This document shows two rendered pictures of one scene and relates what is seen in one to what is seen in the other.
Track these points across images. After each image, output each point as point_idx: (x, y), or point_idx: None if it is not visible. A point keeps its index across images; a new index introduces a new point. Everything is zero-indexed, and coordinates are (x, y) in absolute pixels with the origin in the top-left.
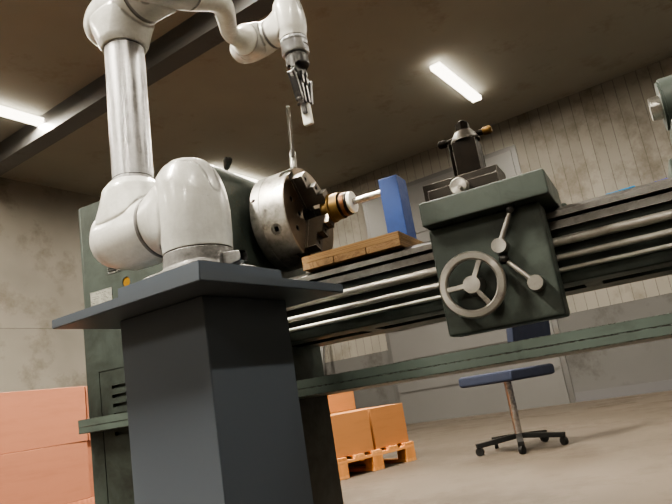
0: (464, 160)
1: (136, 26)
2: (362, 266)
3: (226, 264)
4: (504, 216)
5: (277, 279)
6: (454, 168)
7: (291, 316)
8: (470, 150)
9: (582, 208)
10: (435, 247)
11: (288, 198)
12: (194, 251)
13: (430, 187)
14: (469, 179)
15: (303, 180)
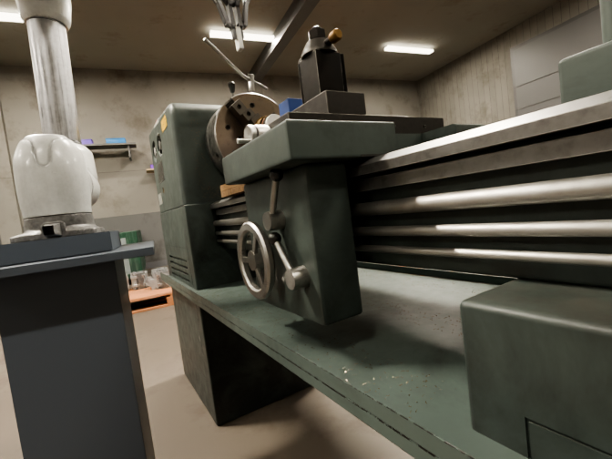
0: (309, 85)
1: (34, 2)
2: (245, 200)
3: (25, 243)
4: (280, 180)
5: (35, 266)
6: (303, 95)
7: (230, 229)
8: (312, 70)
9: (384, 167)
10: (247, 205)
11: (223, 127)
12: (26, 224)
13: None
14: (270, 123)
15: (235, 108)
